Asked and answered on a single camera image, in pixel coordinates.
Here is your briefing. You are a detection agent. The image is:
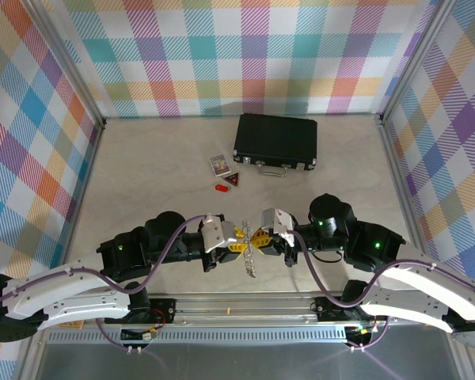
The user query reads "small card box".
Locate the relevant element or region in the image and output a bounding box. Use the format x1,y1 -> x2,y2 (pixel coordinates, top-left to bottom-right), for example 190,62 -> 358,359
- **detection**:
209,153 -> 234,176

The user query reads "black carrying case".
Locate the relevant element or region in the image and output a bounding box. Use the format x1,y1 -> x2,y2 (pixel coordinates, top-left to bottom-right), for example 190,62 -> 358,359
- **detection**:
232,113 -> 318,178

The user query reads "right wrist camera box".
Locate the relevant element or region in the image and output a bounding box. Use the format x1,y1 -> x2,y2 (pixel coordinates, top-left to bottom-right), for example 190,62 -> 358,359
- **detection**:
260,207 -> 296,245

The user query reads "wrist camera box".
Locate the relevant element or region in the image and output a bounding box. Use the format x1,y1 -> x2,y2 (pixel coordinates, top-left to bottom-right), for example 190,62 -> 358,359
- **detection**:
260,207 -> 296,245
199,212 -> 238,254

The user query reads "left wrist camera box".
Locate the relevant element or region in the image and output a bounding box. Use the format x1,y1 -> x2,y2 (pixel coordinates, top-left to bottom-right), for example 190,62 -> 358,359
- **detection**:
199,212 -> 238,254

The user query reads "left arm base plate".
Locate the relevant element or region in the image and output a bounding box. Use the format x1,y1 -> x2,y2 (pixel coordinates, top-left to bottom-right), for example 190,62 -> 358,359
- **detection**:
142,296 -> 178,325

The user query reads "aluminium mounting rail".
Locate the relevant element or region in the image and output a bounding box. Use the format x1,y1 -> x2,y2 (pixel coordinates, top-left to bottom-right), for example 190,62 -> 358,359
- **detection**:
35,292 -> 456,332

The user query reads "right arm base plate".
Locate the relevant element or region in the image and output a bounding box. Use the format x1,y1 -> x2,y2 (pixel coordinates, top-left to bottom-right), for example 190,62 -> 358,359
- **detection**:
314,295 -> 365,322

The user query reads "aluminium side rail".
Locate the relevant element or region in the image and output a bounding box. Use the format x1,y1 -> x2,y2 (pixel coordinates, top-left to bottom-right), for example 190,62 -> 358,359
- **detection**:
59,120 -> 106,262
375,114 -> 427,254

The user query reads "black connector bracket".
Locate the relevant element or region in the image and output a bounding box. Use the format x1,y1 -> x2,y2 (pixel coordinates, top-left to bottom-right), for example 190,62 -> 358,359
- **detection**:
120,326 -> 159,355
346,324 -> 375,353

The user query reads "slotted cable duct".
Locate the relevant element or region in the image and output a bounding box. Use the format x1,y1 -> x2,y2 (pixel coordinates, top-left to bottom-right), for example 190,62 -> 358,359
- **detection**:
47,330 -> 349,344

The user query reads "aluminium corner post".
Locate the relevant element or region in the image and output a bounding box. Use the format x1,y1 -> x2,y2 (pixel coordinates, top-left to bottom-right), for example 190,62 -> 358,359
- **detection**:
378,0 -> 458,126
21,0 -> 107,130

